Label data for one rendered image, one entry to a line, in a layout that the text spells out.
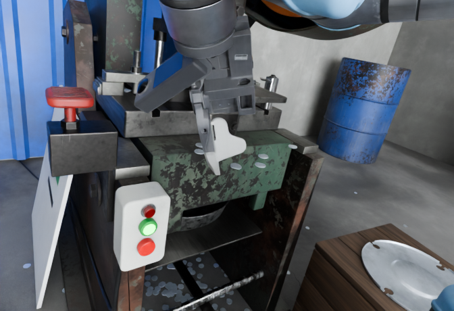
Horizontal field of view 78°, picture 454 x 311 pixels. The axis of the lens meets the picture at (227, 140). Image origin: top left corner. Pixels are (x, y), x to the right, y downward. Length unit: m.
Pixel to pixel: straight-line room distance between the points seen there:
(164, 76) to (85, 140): 0.18
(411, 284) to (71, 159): 0.86
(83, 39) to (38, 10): 0.88
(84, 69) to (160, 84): 0.61
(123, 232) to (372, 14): 0.42
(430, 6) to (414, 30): 3.76
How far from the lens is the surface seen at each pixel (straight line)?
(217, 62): 0.34
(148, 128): 0.62
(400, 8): 0.31
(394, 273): 0.97
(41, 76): 1.86
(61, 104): 0.45
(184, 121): 0.65
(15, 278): 1.27
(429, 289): 0.98
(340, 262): 0.90
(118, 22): 0.89
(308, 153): 0.79
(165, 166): 0.57
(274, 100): 0.58
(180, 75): 0.34
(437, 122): 3.87
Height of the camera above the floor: 0.88
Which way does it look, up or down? 20 degrees down
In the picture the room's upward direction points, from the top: 11 degrees clockwise
